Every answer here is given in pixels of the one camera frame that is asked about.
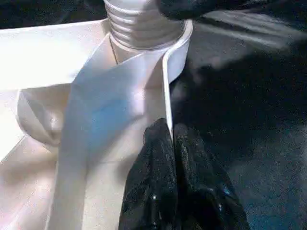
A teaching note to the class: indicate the white plastic table top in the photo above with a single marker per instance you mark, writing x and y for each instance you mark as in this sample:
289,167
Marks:
72,107

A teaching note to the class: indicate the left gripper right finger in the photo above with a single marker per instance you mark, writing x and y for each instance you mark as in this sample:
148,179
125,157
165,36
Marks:
204,191

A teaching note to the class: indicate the white plastic table leg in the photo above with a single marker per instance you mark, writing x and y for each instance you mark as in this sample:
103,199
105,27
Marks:
139,26

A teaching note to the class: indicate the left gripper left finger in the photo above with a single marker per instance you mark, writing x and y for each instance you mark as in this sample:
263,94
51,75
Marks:
153,182

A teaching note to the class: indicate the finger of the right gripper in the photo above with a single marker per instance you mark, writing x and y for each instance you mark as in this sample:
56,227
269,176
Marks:
192,9

